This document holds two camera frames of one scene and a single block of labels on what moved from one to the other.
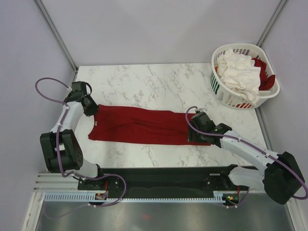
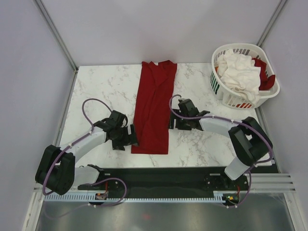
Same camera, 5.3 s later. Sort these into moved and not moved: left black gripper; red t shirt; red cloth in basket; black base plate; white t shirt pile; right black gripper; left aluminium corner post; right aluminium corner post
Moved: left black gripper; right black gripper; red t shirt
Not moved: left aluminium corner post; black base plate; white t shirt pile; right aluminium corner post; red cloth in basket
